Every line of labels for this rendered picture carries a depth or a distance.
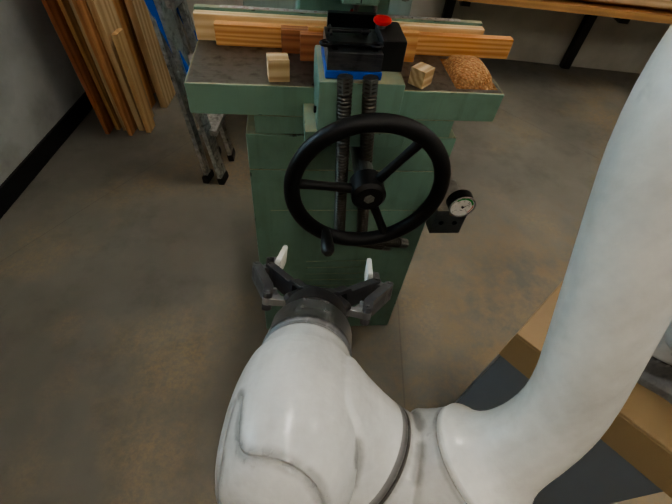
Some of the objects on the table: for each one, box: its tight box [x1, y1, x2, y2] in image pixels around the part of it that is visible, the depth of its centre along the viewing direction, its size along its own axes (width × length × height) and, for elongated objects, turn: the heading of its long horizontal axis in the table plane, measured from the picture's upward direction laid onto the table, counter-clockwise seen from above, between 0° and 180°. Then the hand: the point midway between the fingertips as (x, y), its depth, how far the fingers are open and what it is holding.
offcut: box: [408, 62, 435, 89], centre depth 74 cm, size 3×3×3 cm
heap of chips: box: [440, 55, 497, 90], centre depth 79 cm, size 8×12×3 cm
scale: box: [220, 5, 461, 22], centre depth 81 cm, size 50×1×1 cm, turn 91°
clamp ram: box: [326, 10, 376, 30], centre depth 72 cm, size 9×8×9 cm
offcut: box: [266, 52, 290, 82], centre depth 71 cm, size 4×3×4 cm
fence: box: [194, 4, 483, 26], centre depth 83 cm, size 60×2×6 cm, turn 91°
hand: (325, 262), depth 62 cm, fingers open, 13 cm apart
